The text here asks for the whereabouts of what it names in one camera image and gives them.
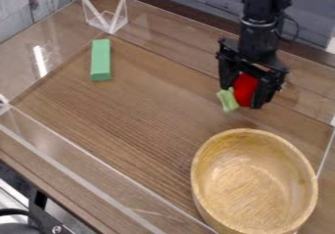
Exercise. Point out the clear acrylic tray walls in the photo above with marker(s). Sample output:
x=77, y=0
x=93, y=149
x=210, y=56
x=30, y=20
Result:
x=108, y=146

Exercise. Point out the green rectangular block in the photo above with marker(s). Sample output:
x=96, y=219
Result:
x=101, y=69

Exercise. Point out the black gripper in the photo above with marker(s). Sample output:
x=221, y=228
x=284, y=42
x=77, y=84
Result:
x=269, y=70

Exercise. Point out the wooden bowl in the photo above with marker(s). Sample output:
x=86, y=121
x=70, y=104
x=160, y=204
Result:
x=253, y=182

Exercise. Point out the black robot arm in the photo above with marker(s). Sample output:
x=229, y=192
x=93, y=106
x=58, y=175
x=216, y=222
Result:
x=261, y=32

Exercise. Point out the red plush strawberry toy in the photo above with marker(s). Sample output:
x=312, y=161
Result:
x=238, y=95

